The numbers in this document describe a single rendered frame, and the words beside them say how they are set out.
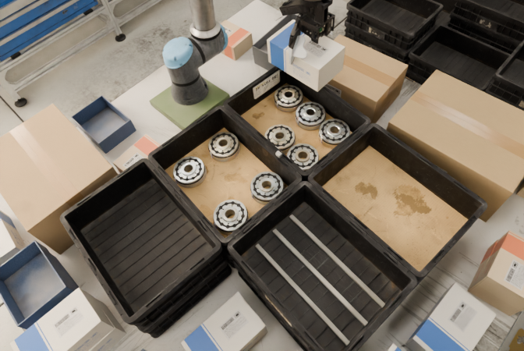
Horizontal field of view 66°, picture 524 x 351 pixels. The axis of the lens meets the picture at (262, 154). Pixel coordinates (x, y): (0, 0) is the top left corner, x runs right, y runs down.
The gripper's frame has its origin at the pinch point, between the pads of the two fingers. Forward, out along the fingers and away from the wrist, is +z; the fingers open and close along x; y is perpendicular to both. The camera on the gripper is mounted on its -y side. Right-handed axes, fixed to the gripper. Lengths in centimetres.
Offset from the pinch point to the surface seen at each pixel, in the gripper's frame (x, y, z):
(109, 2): 22, -192, 82
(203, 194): -47, -2, 28
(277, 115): -8.2, -5.3, 27.7
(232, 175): -35.9, 0.4, 27.7
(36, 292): -101, -18, 33
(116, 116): -44, -63, 41
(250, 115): -14.3, -12.6, 27.8
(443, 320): -29, 72, 31
